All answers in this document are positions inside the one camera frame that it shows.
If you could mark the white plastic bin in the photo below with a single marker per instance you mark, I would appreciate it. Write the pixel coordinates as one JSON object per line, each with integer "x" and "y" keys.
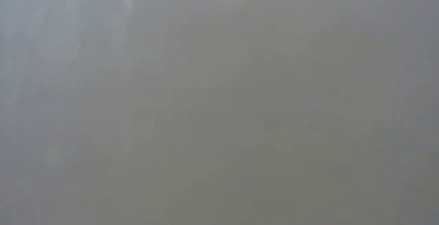
{"x": 219, "y": 101}

